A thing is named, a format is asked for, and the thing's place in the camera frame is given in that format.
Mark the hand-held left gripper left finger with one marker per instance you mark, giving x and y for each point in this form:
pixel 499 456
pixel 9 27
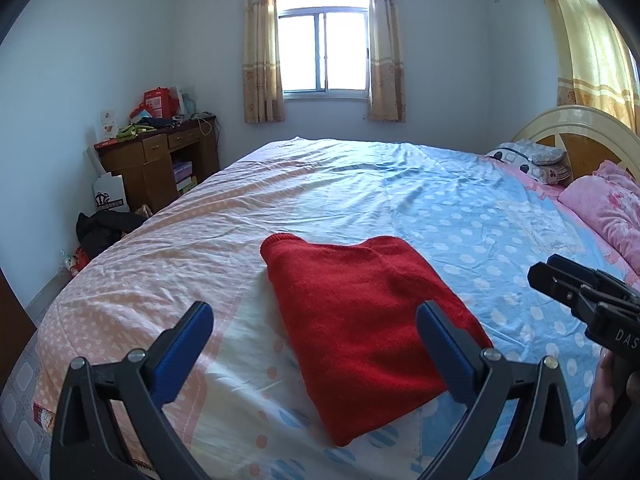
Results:
pixel 192 340

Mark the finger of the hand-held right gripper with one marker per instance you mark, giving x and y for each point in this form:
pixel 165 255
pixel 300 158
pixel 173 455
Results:
pixel 600 275
pixel 555 282

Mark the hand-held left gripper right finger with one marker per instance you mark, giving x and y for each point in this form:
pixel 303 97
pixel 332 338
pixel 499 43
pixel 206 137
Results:
pixel 440 345

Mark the red knitted sweater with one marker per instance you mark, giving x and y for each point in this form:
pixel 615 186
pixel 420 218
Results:
pixel 360 320

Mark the black clothes pile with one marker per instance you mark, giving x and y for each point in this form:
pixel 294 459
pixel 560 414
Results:
pixel 105 230

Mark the person's right hand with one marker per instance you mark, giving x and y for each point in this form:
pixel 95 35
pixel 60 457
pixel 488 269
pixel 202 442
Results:
pixel 602 395

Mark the pink floral quilt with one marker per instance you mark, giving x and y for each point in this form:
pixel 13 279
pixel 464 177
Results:
pixel 610 205

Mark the grey patterned pillow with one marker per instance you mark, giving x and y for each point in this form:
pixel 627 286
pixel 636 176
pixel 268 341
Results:
pixel 542 155

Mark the white spotted pillow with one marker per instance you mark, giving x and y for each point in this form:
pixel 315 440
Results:
pixel 507 160

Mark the cream wooden headboard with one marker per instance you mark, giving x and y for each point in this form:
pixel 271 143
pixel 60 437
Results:
pixel 590 135

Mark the white paper bag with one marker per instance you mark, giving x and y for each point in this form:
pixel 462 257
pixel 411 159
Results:
pixel 110 195

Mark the brown wooden desk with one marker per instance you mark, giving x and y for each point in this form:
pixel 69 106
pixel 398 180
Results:
pixel 155 170

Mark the bed with polka-dot sheet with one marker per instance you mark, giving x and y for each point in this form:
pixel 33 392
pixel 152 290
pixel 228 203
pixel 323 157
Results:
pixel 350 190

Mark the brown wooden door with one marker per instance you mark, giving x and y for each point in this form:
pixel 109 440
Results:
pixel 12 330

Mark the green cloth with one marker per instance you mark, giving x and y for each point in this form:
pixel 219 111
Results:
pixel 132 131

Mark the wide yellow curtain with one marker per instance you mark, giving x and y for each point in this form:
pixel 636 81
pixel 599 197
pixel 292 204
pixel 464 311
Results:
pixel 585 35

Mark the narrow beige patterned curtain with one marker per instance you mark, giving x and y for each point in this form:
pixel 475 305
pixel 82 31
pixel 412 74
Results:
pixel 262 50
pixel 385 45

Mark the sliding glass window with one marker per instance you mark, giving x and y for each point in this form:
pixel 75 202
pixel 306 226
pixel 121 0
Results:
pixel 322 40

